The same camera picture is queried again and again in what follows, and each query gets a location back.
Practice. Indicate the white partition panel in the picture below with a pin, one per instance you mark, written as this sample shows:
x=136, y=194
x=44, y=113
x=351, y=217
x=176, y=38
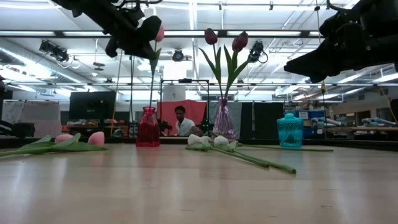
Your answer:
x=40, y=115

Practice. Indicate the red backdrop cloth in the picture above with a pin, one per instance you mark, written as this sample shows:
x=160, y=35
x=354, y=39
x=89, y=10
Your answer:
x=194, y=110

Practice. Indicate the black backdrop stand frame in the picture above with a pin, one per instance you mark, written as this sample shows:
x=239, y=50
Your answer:
x=185, y=81

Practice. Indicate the white artificial tulip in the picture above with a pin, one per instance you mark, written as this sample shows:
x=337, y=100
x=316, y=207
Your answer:
x=221, y=140
x=194, y=139
x=206, y=139

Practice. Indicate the black overhead frame beam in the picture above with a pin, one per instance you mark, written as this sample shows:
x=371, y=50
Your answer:
x=222, y=33

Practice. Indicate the person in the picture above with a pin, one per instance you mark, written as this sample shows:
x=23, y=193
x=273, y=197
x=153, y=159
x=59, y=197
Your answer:
x=185, y=126

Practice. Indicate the black chair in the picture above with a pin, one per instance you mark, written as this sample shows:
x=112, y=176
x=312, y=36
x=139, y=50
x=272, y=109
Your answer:
x=21, y=130

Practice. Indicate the blue grey device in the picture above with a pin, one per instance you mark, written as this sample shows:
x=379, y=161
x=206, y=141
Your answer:
x=326, y=122
x=377, y=121

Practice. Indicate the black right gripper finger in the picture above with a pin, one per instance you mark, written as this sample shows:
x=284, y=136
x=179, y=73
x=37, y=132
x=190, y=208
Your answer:
x=317, y=59
x=320, y=74

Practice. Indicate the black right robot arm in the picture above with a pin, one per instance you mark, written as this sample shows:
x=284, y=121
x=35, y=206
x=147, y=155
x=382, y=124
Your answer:
x=385, y=18

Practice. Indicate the dark red artificial tulip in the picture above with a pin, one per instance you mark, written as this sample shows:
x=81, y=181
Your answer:
x=240, y=42
x=211, y=36

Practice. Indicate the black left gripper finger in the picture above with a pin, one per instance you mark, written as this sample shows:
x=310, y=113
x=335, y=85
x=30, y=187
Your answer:
x=150, y=28
x=143, y=48

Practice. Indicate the red glass vase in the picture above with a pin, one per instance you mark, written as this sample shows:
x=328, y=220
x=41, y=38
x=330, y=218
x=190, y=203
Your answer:
x=148, y=130

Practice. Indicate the blue storage bins stack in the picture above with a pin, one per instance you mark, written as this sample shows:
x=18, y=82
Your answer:
x=311, y=132

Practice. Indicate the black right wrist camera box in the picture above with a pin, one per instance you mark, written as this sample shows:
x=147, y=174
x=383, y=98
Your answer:
x=342, y=31

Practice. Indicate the wooden workbench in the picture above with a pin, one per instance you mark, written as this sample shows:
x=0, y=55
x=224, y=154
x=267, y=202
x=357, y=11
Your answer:
x=360, y=128

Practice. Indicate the round black ceiling camera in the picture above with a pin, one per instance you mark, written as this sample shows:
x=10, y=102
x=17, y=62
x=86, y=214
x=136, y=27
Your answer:
x=178, y=56

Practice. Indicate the teal glass vase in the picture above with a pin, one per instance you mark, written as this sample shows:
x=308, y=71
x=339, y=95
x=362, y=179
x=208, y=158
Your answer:
x=289, y=132

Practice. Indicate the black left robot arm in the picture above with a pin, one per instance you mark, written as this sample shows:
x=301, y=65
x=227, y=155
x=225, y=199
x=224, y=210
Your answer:
x=90, y=12

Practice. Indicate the black monitor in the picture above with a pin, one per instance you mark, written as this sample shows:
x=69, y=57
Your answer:
x=92, y=105

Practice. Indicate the cluttered background table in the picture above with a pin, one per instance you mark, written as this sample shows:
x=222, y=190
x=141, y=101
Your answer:
x=93, y=126

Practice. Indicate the pink artificial tulip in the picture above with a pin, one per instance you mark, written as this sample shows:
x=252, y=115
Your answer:
x=97, y=138
x=160, y=35
x=63, y=138

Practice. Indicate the purple glass vase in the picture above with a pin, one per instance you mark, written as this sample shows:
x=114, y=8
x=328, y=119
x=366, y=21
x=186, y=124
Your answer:
x=224, y=123

